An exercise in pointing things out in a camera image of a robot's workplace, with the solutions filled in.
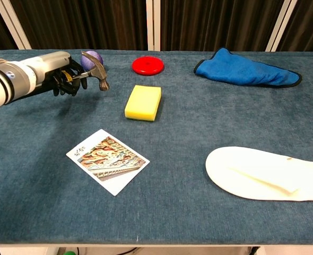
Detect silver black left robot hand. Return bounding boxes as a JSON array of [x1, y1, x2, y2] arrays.
[[35, 51, 90, 97]]

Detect black handled tool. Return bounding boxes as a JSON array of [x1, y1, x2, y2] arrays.
[[64, 50, 110, 92]]

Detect yellow sponge green underside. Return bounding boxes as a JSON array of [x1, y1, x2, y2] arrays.
[[124, 84, 162, 123]]

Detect purple ball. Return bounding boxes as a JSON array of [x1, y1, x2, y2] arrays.
[[81, 49, 105, 72]]

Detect red round disc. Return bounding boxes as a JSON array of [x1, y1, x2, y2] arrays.
[[131, 56, 165, 77]]

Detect illustrated picture card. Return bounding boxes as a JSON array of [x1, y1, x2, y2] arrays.
[[66, 129, 151, 197]]

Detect blue table cover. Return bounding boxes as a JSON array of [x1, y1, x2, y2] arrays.
[[0, 49, 313, 247]]

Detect blue cloth black trim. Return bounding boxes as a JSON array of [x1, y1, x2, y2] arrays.
[[193, 47, 303, 88]]

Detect white slipper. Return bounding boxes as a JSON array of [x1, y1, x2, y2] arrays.
[[205, 146, 313, 203]]

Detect white frame post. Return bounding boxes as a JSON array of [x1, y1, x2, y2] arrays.
[[145, 0, 161, 52], [0, 0, 33, 50], [265, 0, 298, 53]]

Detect black floor cable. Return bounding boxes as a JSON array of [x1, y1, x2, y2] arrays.
[[76, 246, 139, 255]]

